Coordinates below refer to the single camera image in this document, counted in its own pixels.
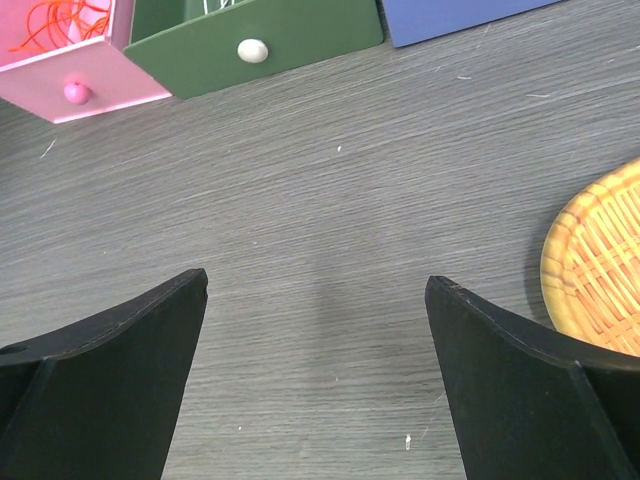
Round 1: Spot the orange thin cable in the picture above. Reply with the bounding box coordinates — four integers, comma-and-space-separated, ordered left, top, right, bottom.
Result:
8, 0, 112, 54

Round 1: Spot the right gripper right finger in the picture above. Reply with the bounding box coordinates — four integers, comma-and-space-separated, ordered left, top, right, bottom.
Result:
425, 276, 639, 479

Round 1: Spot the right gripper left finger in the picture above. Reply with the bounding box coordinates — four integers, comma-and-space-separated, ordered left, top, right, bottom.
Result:
1, 269, 208, 479

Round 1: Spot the pink plastic box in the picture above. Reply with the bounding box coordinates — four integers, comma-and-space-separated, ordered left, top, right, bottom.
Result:
1, 1, 171, 124

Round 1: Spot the orange woven mat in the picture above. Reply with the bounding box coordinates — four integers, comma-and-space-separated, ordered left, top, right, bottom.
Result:
540, 160, 639, 356

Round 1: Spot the green plastic box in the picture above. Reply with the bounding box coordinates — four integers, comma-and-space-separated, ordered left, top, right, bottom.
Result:
124, 0, 384, 99

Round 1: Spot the blue plastic box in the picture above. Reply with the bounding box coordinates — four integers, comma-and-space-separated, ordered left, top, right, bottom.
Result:
382, 0, 559, 48

